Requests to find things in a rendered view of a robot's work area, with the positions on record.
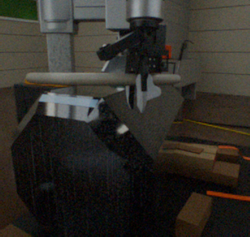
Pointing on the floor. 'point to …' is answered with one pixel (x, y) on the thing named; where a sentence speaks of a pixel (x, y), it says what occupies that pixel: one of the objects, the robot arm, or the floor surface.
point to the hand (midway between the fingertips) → (134, 106)
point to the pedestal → (28, 96)
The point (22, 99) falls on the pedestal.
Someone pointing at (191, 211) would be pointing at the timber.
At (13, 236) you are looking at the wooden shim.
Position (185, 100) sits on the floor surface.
